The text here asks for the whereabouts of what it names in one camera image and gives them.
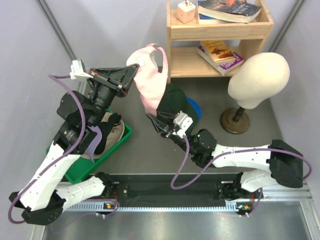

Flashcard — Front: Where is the purple white book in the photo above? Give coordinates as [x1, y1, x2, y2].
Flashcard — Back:
[196, 46, 244, 76]

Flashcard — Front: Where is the white mannequin head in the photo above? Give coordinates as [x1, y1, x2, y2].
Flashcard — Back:
[227, 52, 290, 110]

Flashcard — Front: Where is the dark green baseball cap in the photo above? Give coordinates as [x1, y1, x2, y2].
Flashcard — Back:
[156, 83, 199, 132]

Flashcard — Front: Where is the green plastic tray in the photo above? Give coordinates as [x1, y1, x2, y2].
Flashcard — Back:
[36, 110, 132, 184]

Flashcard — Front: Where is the black hat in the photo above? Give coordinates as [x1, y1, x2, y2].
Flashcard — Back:
[94, 113, 122, 155]

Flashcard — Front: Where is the pink power cube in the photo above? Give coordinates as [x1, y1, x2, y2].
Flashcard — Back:
[177, 0, 196, 24]

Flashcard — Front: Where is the orange cover book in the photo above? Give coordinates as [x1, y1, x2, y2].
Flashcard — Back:
[200, 40, 235, 65]

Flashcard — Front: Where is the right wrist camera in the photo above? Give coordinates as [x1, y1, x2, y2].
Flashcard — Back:
[173, 111, 193, 139]

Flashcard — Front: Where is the dark mannequin stand base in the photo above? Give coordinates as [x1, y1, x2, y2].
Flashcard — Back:
[220, 107, 251, 135]

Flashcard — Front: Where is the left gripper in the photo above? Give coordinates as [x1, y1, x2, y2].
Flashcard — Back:
[87, 64, 140, 128]

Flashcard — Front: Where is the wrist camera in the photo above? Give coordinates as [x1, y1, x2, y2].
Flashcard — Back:
[173, 111, 193, 139]
[69, 59, 93, 83]

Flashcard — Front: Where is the blue baseball cap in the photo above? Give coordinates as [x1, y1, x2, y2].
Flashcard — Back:
[186, 97, 202, 120]

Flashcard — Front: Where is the dark cover book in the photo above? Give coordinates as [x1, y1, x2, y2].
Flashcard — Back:
[197, 0, 262, 24]

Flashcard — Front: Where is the light pink baseball cap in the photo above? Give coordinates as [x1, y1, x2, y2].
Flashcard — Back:
[126, 43, 168, 117]

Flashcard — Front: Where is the blue book under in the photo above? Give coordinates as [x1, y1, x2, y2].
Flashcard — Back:
[197, 13, 228, 25]

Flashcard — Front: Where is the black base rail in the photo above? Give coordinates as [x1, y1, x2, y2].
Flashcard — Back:
[84, 173, 253, 207]

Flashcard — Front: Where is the wooden shelf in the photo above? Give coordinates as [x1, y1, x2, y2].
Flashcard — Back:
[166, 0, 274, 83]

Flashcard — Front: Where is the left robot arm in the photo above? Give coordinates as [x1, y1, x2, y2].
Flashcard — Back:
[9, 59, 140, 226]

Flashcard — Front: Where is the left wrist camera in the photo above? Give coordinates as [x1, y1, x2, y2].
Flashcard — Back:
[69, 59, 93, 83]

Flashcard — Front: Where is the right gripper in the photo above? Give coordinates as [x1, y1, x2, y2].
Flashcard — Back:
[147, 108, 197, 156]

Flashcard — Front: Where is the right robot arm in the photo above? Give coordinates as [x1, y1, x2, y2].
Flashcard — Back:
[146, 111, 304, 198]

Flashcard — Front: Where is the lavender cap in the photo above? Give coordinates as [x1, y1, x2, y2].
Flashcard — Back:
[85, 126, 103, 163]

